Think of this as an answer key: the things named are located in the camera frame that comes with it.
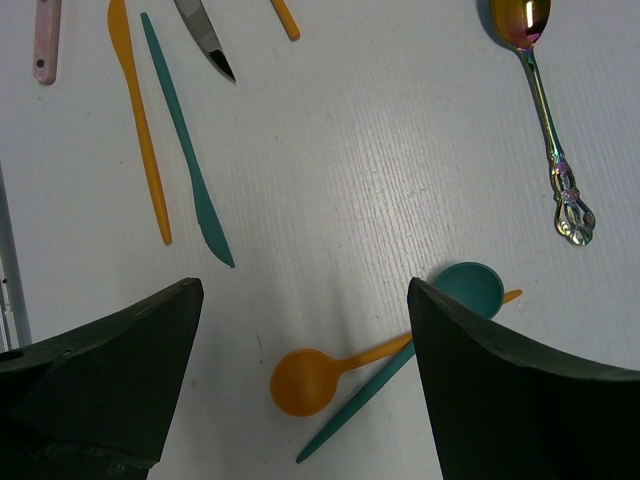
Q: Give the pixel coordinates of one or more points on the aluminium table frame rail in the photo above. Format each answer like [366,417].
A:
[15,328]

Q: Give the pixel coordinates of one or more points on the pink handled knife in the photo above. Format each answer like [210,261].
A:
[46,40]

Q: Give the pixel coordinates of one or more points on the iridescent ornate metal spoon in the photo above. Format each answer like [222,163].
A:
[519,25]

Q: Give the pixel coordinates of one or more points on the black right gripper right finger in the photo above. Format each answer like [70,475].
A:
[504,406]

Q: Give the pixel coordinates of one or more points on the teal plastic knife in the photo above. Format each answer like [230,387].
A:
[206,215]

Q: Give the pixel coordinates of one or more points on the orange plastic chopstick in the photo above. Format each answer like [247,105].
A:
[289,24]

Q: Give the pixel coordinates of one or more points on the teal plastic spoon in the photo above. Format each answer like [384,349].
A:
[474,285]

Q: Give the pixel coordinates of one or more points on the dark iridescent metal knife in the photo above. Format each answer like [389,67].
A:
[197,22]

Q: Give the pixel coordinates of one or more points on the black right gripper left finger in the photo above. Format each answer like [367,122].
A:
[97,402]

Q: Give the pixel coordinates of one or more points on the orange plastic knife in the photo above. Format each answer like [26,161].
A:
[119,31]

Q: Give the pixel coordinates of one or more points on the orange plastic spoon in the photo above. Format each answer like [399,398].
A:
[305,381]

